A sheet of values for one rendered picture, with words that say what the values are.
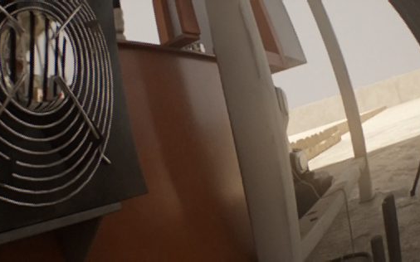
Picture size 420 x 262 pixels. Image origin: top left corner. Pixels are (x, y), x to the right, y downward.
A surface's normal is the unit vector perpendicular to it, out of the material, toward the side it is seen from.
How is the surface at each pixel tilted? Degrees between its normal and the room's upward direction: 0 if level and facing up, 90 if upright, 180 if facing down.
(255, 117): 89
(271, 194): 89
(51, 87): 90
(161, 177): 90
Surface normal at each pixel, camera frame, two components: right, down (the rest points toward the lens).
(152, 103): 0.86, -0.26
